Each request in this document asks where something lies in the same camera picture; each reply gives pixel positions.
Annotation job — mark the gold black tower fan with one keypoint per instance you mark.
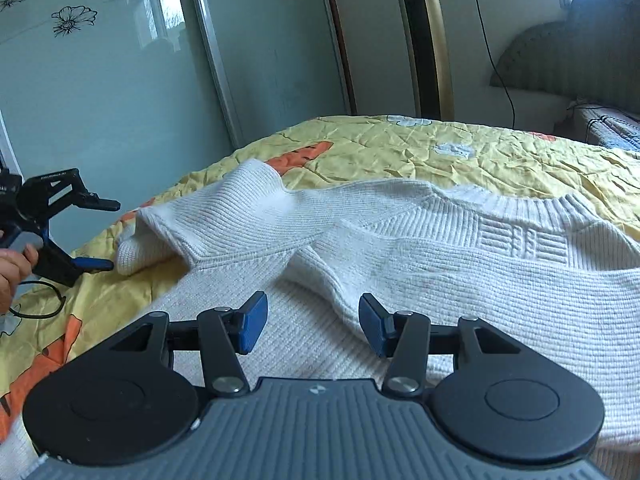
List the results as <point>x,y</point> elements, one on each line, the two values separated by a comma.
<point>428,58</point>

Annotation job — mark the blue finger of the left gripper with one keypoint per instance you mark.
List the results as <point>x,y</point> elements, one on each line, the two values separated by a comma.
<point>93,264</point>
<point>94,202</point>

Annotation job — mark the grey scalloped headboard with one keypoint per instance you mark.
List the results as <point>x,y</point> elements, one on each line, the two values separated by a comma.
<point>593,54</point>

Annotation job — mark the glass floral wardrobe door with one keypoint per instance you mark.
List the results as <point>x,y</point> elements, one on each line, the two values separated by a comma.
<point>137,93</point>

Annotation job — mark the yellow carrot print bedspread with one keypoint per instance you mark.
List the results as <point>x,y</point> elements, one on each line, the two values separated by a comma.
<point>59,324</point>

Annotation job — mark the person's left hand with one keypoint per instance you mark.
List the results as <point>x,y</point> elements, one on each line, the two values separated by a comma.
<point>15,267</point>

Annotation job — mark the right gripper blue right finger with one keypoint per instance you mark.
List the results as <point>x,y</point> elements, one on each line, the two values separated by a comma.
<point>403,337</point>

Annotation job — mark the white knitted sweater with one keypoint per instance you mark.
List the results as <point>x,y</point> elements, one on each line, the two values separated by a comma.
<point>550,273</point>

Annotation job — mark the patterned grey pillow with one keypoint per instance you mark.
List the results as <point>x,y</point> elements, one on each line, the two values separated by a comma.
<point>609,127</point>

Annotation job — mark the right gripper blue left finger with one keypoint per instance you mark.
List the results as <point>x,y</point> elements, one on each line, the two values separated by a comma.
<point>223,335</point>

